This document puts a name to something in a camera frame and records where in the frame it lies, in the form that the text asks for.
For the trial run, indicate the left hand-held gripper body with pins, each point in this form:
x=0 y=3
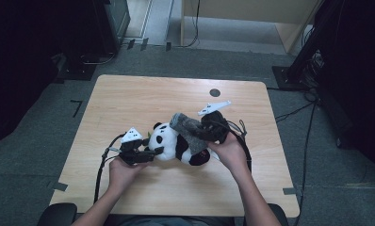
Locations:
x=130 y=147

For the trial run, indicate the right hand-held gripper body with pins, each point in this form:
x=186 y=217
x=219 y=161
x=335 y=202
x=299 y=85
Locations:
x=217 y=125

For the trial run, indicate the grey fuzzy doll garment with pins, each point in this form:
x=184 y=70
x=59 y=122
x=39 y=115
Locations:
x=188 y=128

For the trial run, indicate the panda plush toy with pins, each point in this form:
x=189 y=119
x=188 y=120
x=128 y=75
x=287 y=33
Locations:
x=166 y=147

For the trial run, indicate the person's left hand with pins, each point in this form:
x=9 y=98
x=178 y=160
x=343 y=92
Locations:
x=124 y=175

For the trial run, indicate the person's right hand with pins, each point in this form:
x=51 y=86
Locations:
x=229 y=153

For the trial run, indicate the black table grommet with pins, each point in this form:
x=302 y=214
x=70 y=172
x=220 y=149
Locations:
x=215 y=92

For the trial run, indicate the person's legs in jeans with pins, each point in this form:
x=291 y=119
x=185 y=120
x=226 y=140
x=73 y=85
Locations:
x=163 y=222

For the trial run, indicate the short black floor tape strip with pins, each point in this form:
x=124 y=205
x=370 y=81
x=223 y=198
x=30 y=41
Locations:
x=168 y=46
x=144 y=44
x=131 y=44

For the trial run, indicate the black metal stand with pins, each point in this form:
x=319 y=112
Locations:
x=305 y=56

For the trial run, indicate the light wooden cabinet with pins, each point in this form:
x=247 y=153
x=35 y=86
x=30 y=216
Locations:
x=239 y=8

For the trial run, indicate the black equipment cabinet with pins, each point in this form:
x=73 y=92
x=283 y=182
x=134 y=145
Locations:
x=94 y=25

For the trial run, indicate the dark curtain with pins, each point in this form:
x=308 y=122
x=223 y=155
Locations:
x=358 y=78
x=16 y=62

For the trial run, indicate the black floor base plate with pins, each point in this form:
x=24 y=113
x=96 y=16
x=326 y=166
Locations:
x=77 y=73

